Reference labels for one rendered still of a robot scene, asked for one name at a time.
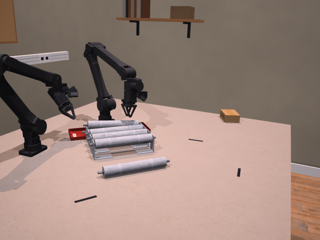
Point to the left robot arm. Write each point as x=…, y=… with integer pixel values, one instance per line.
x=104, y=105

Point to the brown cardboard box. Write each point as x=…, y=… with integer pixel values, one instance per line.
x=229, y=116

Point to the red scrap tray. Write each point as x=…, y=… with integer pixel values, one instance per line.
x=76, y=133

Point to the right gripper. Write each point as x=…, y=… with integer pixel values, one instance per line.
x=64, y=107

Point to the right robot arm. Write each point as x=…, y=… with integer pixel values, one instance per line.
x=30, y=125

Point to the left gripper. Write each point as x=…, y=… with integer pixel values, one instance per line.
x=127, y=103

